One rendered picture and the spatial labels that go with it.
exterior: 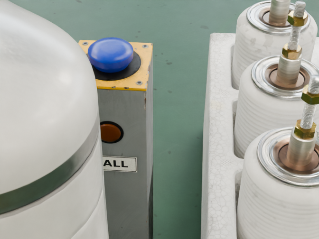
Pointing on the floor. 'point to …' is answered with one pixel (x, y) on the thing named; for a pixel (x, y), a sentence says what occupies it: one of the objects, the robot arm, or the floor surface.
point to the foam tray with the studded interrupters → (222, 142)
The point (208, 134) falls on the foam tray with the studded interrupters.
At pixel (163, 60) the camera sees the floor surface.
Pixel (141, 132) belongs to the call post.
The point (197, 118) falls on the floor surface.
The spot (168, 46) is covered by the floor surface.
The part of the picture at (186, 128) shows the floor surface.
